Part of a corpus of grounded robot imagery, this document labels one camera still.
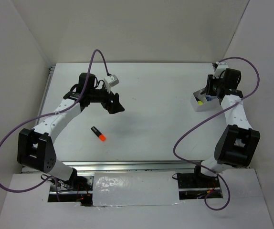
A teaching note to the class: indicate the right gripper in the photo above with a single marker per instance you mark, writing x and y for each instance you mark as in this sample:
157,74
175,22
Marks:
210,80

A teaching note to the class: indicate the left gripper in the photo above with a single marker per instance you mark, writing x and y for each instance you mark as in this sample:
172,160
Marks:
114,107

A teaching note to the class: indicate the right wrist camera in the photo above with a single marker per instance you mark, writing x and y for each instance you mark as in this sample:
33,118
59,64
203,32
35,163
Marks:
219,69

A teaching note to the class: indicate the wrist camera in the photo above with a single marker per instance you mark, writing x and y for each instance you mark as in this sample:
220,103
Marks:
219,69
110,81

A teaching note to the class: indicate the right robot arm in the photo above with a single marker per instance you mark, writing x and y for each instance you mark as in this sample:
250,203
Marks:
238,142

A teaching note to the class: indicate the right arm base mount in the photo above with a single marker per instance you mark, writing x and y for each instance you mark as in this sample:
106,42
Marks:
192,186

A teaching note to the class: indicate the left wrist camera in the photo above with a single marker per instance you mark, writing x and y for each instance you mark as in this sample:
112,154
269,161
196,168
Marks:
110,81

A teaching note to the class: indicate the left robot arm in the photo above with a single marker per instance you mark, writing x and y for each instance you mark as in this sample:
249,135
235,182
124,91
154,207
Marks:
35,146

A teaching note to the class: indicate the orange highlighter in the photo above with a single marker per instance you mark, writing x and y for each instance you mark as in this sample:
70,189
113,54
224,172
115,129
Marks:
98,133

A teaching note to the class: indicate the aluminium frame rail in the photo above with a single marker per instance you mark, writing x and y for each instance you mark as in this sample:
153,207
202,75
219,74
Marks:
128,166

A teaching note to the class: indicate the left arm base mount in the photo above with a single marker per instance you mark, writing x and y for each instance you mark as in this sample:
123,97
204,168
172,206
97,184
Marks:
81,193

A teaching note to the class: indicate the white divided container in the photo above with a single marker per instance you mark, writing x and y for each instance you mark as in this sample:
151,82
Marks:
196,96

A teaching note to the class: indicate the white cover plate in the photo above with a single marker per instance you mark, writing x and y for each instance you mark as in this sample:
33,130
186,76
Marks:
135,189

